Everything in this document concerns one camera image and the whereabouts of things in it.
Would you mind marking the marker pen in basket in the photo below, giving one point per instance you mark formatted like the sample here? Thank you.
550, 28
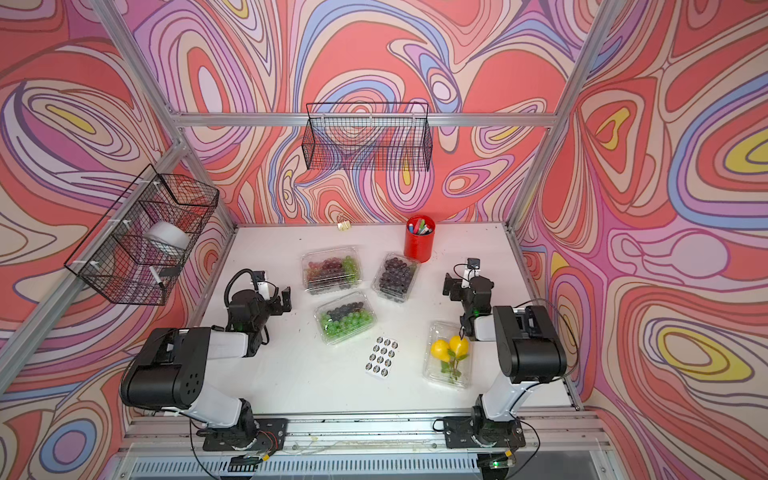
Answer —
155, 275

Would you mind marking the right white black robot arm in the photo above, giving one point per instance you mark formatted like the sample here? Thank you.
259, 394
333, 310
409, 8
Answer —
529, 354

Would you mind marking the clear box yellow fruit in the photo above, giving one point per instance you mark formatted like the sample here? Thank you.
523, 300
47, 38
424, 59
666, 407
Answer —
448, 358

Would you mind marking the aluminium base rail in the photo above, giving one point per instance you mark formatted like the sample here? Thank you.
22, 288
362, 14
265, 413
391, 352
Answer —
402, 445

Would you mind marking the red pen cup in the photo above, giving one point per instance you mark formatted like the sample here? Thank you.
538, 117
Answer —
419, 238

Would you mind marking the clear box black green grapes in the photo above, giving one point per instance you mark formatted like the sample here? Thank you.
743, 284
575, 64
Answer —
345, 317

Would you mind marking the black wire basket back wall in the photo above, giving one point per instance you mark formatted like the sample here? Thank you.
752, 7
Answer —
368, 136

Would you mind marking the clear box red green grapes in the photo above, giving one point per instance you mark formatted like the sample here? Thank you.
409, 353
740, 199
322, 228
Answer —
331, 270

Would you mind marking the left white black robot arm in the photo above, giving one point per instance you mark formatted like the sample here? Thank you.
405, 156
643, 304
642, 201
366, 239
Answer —
168, 375

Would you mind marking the clear box dark purple grapes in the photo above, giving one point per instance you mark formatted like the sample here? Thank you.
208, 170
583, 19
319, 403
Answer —
395, 277

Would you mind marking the black wire basket wall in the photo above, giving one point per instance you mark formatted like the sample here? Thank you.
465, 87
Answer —
137, 252
368, 136

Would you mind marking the black wire basket left wall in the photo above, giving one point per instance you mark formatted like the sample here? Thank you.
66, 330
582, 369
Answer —
137, 252

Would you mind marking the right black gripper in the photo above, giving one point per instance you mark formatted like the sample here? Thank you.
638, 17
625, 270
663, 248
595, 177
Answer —
455, 284

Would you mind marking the white fruit sticker sheet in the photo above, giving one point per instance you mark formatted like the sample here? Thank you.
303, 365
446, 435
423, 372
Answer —
382, 357

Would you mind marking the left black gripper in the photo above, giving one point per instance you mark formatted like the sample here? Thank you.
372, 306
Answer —
285, 305

